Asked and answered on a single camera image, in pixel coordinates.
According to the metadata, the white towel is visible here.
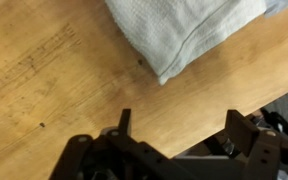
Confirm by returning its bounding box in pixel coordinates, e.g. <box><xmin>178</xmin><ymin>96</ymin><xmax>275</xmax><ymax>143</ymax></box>
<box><xmin>105</xmin><ymin>0</ymin><xmax>266</xmax><ymax>84</ymax></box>

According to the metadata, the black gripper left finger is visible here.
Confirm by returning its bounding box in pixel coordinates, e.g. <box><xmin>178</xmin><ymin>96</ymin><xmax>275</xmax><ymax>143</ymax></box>
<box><xmin>50</xmin><ymin>109</ymin><xmax>171</xmax><ymax>180</ymax></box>

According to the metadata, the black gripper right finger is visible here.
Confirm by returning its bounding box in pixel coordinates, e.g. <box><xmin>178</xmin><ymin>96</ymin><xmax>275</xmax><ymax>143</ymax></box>
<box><xmin>225</xmin><ymin>110</ymin><xmax>288</xmax><ymax>180</ymax></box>

